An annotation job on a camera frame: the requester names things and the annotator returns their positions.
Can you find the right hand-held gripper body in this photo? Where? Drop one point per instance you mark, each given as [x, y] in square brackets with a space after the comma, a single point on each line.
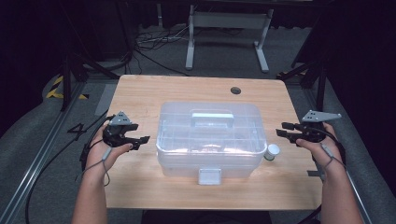
[313, 132]

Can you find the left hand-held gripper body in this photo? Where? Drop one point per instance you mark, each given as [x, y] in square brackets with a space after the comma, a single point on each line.
[116, 133]

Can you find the small white bottle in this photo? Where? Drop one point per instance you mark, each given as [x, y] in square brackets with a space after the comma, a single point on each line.
[272, 151]

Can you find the clear plastic storage box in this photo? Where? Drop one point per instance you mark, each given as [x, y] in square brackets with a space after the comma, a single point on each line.
[211, 140]

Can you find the person's right hand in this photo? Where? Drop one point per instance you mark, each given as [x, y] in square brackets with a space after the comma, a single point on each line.
[327, 155]

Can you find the person's left hand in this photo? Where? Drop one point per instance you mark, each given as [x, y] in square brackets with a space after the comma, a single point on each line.
[99, 155]

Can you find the black tripod stand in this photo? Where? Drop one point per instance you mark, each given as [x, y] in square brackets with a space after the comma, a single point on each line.
[67, 81]
[320, 81]

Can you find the round table grommet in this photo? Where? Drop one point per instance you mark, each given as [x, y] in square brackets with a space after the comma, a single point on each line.
[235, 90]

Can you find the yellow black hazard tape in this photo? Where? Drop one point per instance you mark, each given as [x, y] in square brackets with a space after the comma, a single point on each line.
[53, 92]

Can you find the person's dark clothing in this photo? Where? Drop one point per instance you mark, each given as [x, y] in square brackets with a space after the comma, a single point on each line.
[205, 217]

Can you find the grey table side bracket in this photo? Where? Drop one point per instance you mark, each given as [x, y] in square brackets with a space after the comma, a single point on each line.
[313, 173]

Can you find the aluminium floor rail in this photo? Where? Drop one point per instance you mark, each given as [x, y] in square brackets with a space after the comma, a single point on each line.
[34, 168]
[358, 199]

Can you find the white metal desk frame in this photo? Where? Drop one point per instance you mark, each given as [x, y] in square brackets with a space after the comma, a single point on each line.
[230, 20]

